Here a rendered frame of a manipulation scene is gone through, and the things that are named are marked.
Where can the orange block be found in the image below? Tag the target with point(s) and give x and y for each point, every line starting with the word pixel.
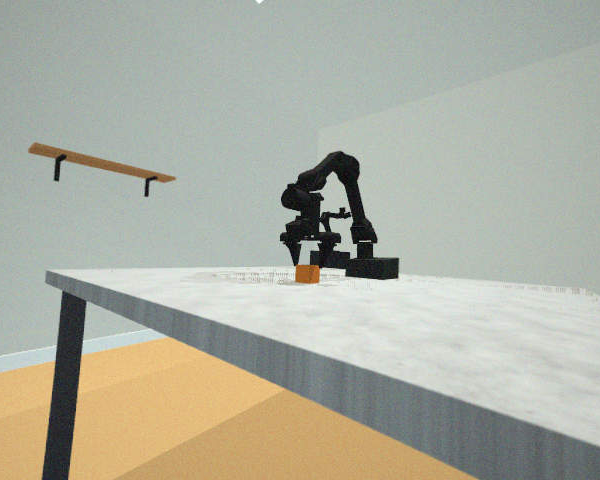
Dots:
pixel 307 274

